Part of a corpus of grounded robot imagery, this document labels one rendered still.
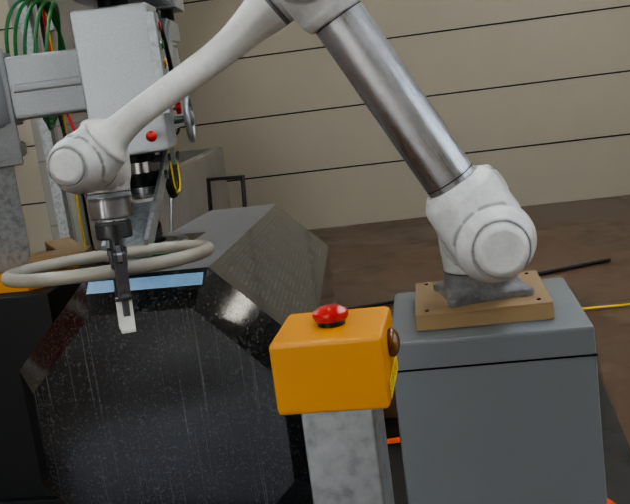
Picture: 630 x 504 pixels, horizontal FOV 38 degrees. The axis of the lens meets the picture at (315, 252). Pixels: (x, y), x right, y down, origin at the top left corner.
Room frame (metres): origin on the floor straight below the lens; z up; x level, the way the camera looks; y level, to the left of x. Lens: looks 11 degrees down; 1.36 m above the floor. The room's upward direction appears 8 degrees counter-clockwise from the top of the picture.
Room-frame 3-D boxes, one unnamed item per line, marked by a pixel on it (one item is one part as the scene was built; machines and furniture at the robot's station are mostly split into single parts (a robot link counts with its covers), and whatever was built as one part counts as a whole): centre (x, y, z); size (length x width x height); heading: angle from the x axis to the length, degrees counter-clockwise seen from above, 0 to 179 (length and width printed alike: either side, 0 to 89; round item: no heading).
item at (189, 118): (2.89, 0.37, 1.25); 0.15 x 0.10 x 0.15; 1
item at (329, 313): (0.97, -0.01, 1.09); 0.04 x 0.04 x 0.02
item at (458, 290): (1.95, -0.35, 0.86); 0.22 x 0.18 x 0.06; 3
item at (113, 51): (2.85, 0.49, 1.37); 0.36 x 0.22 x 0.45; 1
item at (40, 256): (3.24, 0.89, 0.81); 0.20 x 0.10 x 0.05; 88
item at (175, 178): (3.43, 0.49, 1.10); 0.23 x 0.03 x 0.32; 1
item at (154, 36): (2.70, 0.37, 1.42); 0.08 x 0.03 x 0.28; 1
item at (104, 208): (1.92, 0.41, 1.12); 0.09 x 0.09 x 0.06
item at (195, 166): (6.33, 0.98, 0.43); 1.30 x 0.62 x 0.86; 172
